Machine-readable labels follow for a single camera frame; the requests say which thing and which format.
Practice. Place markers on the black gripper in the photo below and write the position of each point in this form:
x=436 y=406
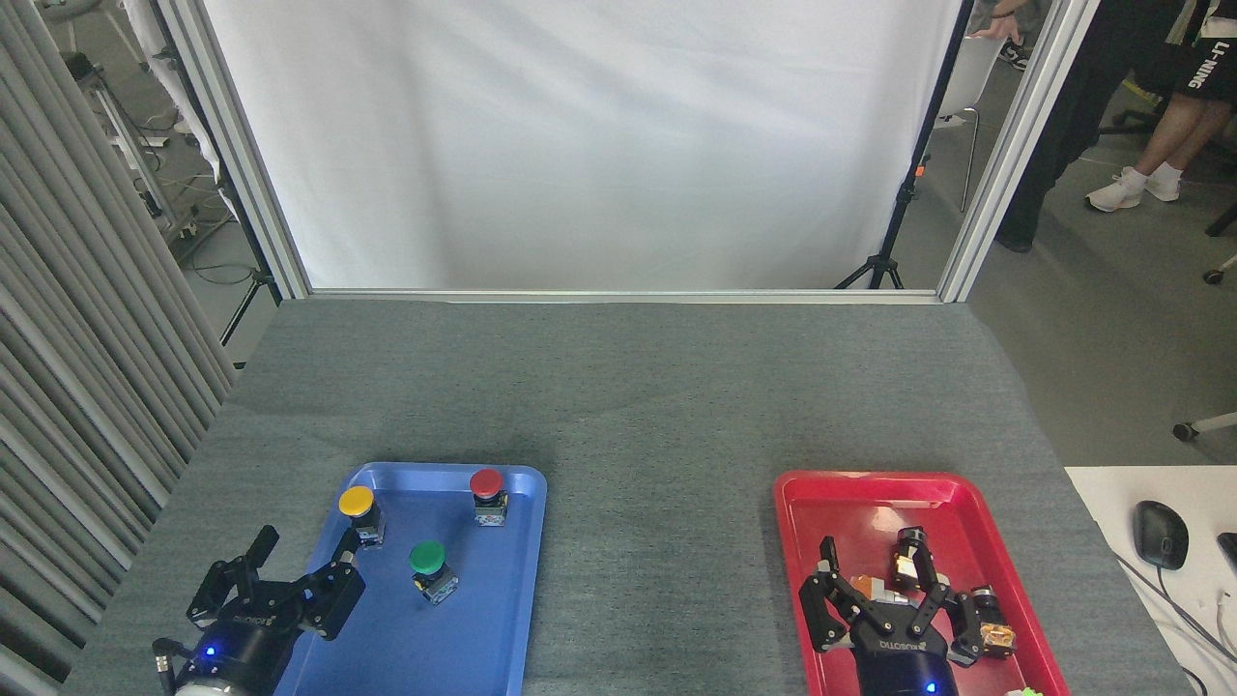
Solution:
x=242 y=643
x=904 y=662

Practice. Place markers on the green push button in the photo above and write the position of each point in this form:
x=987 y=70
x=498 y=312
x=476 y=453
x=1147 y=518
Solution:
x=427 y=559

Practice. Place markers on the yellow push button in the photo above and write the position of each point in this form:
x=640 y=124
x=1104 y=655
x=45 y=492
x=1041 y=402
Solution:
x=357 y=502

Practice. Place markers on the red push button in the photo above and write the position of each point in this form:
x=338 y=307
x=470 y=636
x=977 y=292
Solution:
x=486 y=482

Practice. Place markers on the person's hand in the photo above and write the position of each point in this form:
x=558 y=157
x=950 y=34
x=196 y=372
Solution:
x=995 y=27

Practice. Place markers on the red plastic tray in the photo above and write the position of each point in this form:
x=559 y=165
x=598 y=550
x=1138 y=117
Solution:
x=841 y=522

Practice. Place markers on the small green item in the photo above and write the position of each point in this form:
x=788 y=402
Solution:
x=1026 y=692

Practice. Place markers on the blue plastic tray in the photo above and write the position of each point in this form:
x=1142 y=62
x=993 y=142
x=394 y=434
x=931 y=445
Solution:
x=454 y=638

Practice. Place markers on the white desk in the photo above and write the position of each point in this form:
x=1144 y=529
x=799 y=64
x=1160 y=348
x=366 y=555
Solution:
x=1140 y=619

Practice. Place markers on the black computer mouse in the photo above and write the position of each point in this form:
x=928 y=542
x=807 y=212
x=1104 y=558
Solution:
x=1160 y=534

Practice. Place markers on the black light stand leg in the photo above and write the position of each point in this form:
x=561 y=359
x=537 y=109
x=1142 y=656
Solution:
x=246 y=304

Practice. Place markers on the grey ribbed curtain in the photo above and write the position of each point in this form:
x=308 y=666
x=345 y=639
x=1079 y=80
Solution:
x=77 y=367

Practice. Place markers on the white chair leg with caster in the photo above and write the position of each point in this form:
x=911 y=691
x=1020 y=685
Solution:
x=1203 y=426

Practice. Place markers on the black tripod stand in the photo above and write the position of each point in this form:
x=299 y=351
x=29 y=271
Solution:
x=904 y=203

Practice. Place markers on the black chair leg with caster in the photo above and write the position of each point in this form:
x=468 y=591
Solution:
x=1220 y=269

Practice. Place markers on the metal equipment rack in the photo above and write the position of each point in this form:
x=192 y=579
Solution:
x=121 y=135

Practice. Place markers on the person in black trousers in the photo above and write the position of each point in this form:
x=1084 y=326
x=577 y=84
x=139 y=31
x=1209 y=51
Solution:
x=1073 y=116

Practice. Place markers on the white backdrop cloth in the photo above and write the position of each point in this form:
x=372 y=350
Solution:
x=580 y=135

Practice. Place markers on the white chair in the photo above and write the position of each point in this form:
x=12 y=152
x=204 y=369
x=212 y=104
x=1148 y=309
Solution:
x=966 y=77

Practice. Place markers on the person's black shoe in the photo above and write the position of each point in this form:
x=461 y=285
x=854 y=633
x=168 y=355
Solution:
x=1015 y=55

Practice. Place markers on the person in black shorts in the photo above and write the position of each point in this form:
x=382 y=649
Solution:
x=1193 y=87

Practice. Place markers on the orange and white switch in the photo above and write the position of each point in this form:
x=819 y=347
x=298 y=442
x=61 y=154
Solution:
x=875 y=586

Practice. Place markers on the black switch with amber base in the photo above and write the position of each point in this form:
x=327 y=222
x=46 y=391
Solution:
x=993 y=628

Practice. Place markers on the silver frame crossbar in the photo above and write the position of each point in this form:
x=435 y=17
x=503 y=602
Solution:
x=618 y=296

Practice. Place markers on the silver frame post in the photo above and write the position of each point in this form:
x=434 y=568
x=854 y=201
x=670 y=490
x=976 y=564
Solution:
x=1015 y=145
x=242 y=155

